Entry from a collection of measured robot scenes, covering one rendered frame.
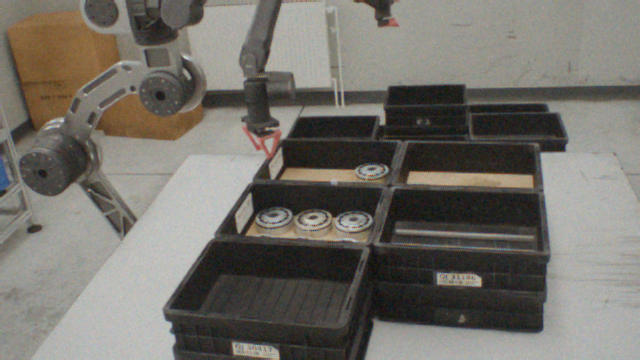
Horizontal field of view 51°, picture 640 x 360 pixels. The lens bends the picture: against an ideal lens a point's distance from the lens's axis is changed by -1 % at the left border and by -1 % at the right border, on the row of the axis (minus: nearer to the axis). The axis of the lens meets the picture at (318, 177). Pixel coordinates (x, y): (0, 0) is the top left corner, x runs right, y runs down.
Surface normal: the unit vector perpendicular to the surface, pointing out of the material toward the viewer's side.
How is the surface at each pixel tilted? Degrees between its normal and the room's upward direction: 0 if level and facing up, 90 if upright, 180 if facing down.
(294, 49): 90
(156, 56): 90
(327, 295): 0
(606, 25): 90
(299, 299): 0
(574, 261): 0
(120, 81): 90
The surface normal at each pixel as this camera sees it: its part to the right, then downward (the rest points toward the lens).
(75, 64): -0.07, 0.47
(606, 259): -0.09, -0.89
